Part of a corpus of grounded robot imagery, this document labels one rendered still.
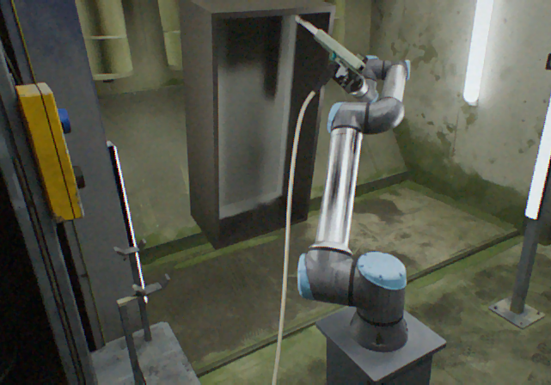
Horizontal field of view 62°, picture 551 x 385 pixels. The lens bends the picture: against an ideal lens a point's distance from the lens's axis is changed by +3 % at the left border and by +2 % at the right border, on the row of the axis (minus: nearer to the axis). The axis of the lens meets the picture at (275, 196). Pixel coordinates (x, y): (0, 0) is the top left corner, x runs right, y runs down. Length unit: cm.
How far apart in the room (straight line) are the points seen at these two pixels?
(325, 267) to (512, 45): 243
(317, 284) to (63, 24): 105
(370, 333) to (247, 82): 147
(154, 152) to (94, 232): 178
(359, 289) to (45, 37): 115
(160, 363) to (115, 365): 12
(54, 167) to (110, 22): 212
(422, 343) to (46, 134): 124
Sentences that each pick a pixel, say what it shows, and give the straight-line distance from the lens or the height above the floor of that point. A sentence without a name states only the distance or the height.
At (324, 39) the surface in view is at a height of 151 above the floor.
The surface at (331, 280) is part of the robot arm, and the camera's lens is 145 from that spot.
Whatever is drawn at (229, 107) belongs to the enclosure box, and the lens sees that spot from 245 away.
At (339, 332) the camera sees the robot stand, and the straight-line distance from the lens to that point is 160.
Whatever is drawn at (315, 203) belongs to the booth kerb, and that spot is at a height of 12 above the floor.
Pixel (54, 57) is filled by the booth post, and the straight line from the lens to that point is 146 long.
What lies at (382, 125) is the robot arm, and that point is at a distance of 168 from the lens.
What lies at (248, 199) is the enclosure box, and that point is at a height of 53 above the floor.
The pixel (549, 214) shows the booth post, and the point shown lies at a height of 24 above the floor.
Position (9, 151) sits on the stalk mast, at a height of 144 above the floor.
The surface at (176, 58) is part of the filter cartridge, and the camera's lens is 319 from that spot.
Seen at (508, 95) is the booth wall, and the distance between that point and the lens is 355.
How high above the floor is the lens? 170
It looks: 24 degrees down
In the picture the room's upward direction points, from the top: 3 degrees counter-clockwise
